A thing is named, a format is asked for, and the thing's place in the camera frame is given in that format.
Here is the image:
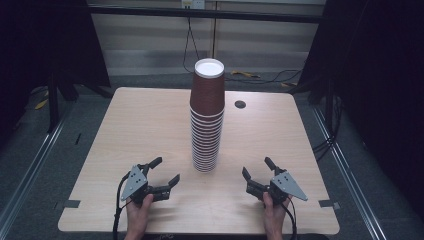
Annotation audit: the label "brown ribbed paper cup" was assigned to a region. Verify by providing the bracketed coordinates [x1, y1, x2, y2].
[189, 58, 226, 122]

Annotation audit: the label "black floor cables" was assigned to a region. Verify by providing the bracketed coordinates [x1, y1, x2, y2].
[224, 68, 303, 86]

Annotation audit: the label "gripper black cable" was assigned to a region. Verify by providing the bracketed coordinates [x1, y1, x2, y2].
[279, 196, 299, 240]
[112, 171, 132, 240]

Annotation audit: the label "black horizontal bar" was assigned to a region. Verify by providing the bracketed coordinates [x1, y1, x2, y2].
[87, 4, 327, 25]

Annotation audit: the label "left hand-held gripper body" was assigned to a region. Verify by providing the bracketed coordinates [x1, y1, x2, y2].
[119, 163, 155, 205]

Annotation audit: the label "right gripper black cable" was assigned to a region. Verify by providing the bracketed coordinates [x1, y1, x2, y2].
[279, 196, 299, 240]

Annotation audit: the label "metal floor rail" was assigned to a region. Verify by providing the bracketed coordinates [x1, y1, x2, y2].
[310, 105, 388, 240]
[0, 99, 74, 236]

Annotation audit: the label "person's right hand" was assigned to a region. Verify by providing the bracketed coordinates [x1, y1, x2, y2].
[261, 191, 293, 235]

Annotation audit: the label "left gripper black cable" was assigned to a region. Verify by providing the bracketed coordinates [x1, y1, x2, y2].
[112, 171, 132, 240]

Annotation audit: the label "white wall socket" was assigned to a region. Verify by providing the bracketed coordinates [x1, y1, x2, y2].
[180, 0, 206, 10]

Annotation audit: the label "black metal stand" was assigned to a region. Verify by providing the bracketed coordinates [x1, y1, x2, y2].
[45, 71, 80, 135]

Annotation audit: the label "person's left hand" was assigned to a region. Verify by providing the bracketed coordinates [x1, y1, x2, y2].
[125, 193, 155, 235]

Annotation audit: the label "dark curtain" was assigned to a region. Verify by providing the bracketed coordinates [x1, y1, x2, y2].
[295, 0, 424, 218]
[0, 0, 112, 149]

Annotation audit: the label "hanging black wall cable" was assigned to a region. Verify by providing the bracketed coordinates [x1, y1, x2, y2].
[181, 15, 202, 75]

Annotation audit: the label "stack of brown paper cups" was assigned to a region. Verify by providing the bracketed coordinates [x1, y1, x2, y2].
[190, 109, 225, 174]

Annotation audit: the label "bundle of black cables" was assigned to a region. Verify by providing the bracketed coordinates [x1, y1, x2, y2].
[312, 95, 345, 162]

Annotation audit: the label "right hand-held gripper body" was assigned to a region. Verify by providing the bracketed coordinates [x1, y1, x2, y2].
[262, 167, 309, 206]

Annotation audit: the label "yellow floor item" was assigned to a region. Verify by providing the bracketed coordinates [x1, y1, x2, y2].
[33, 97, 50, 111]
[231, 69, 261, 80]

